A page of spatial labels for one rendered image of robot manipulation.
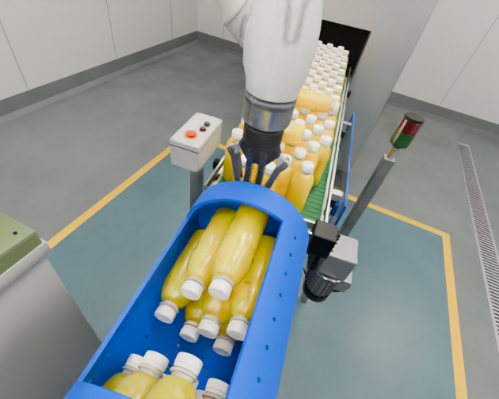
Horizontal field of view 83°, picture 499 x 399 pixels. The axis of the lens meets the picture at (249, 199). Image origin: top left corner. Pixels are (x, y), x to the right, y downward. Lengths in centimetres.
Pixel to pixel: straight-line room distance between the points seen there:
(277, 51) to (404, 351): 185
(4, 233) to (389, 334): 188
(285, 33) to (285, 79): 6
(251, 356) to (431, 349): 179
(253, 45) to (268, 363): 45
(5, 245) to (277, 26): 69
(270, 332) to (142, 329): 27
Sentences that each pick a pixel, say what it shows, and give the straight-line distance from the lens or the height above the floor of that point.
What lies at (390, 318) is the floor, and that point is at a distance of 210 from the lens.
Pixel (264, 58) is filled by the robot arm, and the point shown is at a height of 148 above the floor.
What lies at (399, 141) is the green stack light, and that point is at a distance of 105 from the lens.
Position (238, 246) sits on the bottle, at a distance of 52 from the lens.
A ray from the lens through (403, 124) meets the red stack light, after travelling 104.
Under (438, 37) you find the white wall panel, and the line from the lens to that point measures 472.
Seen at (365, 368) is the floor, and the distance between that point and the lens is 189.
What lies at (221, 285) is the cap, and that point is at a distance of 50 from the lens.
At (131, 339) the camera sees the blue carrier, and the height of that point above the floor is 105.
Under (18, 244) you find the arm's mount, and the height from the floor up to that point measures 104.
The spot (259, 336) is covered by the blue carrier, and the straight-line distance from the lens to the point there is 44.
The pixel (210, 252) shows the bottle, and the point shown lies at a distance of 57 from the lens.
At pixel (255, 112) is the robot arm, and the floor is 140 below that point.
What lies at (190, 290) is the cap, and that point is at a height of 113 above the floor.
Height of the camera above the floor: 162
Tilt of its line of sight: 44 degrees down
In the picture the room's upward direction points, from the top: 12 degrees clockwise
